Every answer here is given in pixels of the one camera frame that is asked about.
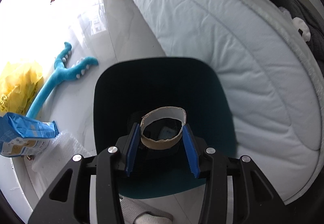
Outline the brown cardboard tape ring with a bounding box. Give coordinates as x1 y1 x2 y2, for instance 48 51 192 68
140 106 187 151

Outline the blue white snack bag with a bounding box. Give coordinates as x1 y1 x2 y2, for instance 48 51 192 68
1 112 59 157

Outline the white mattress bed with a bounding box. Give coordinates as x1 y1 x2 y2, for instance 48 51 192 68
133 0 323 204

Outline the dark teal trash bin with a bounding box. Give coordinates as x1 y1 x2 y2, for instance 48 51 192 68
93 57 237 199

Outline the yellow plastic bag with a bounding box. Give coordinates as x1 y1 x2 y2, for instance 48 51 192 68
1 62 44 116

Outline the grey knit cloth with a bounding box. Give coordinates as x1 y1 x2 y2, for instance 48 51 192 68
119 195 174 224

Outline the blue plush toy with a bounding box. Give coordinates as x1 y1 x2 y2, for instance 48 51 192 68
26 42 99 119

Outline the clear bubble wrap sheet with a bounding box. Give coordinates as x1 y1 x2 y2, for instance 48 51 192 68
31 131 93 198

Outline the white tissue ball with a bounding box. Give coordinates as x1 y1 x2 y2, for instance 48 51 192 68
292 17 311 42

